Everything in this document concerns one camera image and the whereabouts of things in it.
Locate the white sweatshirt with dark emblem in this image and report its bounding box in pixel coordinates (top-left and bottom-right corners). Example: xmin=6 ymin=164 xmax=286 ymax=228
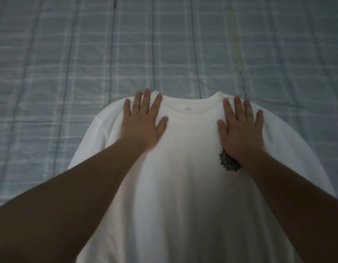
xmin=68 ymin=90 xmax=337 ymax=263

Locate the person's left forearm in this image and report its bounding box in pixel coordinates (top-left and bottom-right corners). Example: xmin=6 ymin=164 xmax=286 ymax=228
xmin=0 ymin=138 xmax=148 ymax=263

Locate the person's left hand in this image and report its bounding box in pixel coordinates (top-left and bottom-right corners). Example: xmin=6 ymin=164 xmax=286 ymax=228
xmin=120 ymin=89 xmax=169 ymax=152

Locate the blue plaid bed sheet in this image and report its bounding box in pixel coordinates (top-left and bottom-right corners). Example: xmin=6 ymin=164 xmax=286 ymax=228
xmin=0 ymin=0 xmax=338 ymax=211

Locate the person's right hand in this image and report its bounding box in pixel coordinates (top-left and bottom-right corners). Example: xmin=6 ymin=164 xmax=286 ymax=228
xmin=217 ymin=96 xmax=266 ymax=163

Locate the person's right forearm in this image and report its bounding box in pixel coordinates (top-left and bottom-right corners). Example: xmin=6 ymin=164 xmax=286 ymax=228
xmin=235 ymin=150 xmax=338 ymax=263

